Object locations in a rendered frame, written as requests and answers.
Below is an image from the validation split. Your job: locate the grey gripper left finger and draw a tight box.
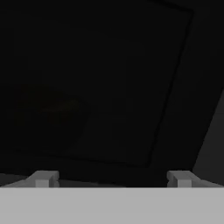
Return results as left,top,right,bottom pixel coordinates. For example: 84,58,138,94
0,170,60,189

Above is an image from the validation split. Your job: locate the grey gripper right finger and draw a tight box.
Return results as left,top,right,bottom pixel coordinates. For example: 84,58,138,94
166,170,224,189

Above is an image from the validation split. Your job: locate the black microwave door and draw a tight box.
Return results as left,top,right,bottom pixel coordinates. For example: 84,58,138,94
0,0,224,188

